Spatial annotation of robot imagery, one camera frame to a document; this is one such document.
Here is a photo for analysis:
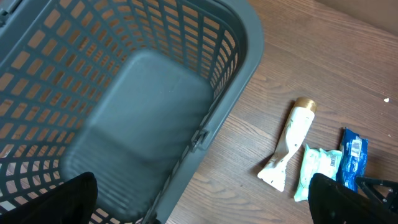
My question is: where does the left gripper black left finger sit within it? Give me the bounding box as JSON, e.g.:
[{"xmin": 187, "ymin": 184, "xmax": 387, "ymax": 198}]
[{"xmin": 1, "ymin": 172, "xmax": 98, "ymax": 224}]

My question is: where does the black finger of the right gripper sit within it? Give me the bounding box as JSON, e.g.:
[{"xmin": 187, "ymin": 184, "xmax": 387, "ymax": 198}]
[{"xmin": 355, "ymin": 177, "xmax": 397, "ymax": 213}]

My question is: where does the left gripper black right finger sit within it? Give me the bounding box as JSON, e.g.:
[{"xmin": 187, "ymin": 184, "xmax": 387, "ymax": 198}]
[{"xmin": 308, "ymin": 173, "xmax": 397, "ymax": 224}]

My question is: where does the light blue snack packet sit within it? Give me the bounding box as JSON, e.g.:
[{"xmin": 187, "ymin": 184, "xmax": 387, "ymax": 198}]
[{"xmin": 294, "ymin": 144, "xmax": 343, "ymax": 202}]

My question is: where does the white tube gold cap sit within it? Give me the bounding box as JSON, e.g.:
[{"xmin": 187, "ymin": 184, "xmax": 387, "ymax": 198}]
[{"xmin": 257, "ymin": 97, "xmax": 317, "ymax": 192}]

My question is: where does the grey plastic basket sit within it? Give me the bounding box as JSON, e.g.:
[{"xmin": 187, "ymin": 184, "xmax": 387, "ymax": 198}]
[{"xmin": 1, "ymin": 0, "xmax": 264, "ymax": 223}]

